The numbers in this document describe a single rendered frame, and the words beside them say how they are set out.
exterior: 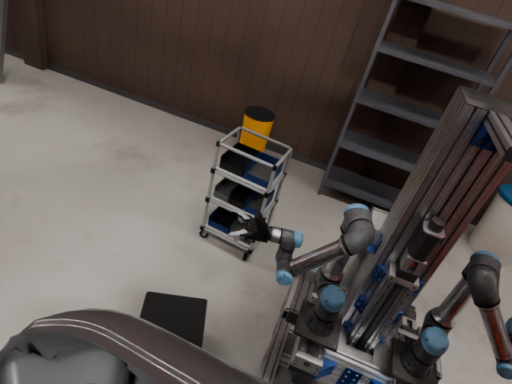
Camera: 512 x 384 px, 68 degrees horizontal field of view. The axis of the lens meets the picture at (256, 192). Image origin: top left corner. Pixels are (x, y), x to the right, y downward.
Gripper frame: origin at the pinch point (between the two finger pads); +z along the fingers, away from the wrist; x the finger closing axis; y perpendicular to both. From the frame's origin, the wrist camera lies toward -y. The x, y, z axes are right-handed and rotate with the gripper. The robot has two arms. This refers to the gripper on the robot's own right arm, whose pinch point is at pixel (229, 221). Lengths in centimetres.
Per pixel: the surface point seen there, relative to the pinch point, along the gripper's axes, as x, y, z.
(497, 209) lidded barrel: 183, 95, -269
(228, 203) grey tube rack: 102, 91, 3
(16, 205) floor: 89, 137, 179
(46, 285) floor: 18, 127, 116
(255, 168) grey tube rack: 117, 61, -12
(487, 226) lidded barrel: 179, 117, -270
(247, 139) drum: 253, 130, -1
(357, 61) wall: 294, 25, -100
